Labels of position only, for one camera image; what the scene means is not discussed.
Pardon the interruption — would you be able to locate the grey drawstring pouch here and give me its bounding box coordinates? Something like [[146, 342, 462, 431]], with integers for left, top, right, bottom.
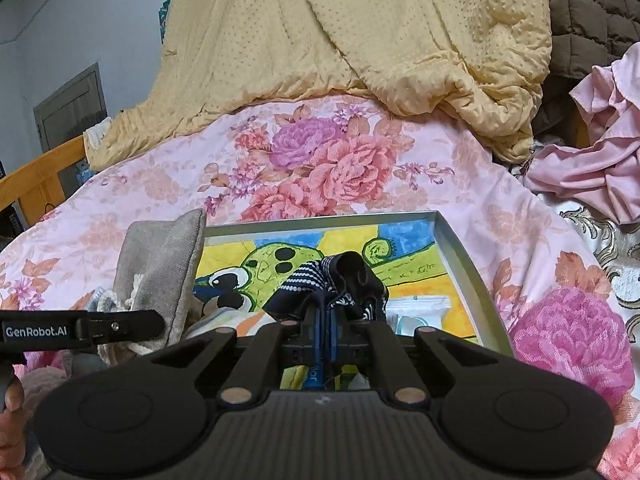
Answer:
[[97, 207, 207, 367]]

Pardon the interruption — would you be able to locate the pink floral quilt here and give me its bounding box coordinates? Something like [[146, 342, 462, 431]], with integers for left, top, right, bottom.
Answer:
[[0, 95, 640, 480]]

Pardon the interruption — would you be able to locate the wooden bed frame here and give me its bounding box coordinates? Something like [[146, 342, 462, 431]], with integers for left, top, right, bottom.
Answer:
[[0, 135, 88, 227]]

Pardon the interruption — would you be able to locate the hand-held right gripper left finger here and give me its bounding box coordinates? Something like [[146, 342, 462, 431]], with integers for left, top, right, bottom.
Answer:
[[145, 304, 327, 404]]

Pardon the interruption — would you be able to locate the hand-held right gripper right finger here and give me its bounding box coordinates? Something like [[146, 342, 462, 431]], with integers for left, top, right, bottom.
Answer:
[[326, 304, 507, 404]]

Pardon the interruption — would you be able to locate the brown quilted jacket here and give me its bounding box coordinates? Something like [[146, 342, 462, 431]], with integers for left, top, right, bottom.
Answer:
[[530, 0, 640, 137]]

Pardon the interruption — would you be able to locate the yellow dotted blanket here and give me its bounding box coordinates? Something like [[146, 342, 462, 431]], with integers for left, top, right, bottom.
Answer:
[[82, 0, 553, 171]]

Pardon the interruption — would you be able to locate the pink fleece cloth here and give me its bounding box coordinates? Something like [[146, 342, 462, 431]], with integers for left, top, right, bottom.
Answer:
[[15, 352, 76, 411]]

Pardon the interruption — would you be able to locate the black patterned cloth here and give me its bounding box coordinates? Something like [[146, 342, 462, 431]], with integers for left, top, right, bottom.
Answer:
[[265, 254, 390, 324]]

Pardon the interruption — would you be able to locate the grey door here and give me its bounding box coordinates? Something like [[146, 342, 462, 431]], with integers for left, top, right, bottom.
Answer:
[[32, 62, 108, 154]]

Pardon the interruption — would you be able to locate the silver satin floral bedsheet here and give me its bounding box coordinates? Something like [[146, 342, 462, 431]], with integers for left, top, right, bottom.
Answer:
[[507, 155, 640, 322]]

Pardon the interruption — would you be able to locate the pink garment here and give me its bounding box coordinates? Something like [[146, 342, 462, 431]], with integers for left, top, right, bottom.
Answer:
[[522, 42, 640, 227]]

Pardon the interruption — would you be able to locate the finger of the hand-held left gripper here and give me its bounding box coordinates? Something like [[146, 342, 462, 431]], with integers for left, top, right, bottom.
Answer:
[[82, 310, 166, 345]]

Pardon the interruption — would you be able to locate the person's left hand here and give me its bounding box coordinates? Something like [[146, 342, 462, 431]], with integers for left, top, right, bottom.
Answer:
[[0, 375, 30, 480]]

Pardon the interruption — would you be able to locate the colourful wall poster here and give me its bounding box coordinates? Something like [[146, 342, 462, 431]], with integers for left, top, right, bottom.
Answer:
[[158, 0, 174, 42]]

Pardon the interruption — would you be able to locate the white patterned pillow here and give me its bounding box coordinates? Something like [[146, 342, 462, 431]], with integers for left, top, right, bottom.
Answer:
[[82, 116, 114, 156]]

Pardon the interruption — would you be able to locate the metal tray with cartoon lining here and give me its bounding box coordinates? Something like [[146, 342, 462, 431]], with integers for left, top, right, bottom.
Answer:
[[192, 210, 516, 392]]

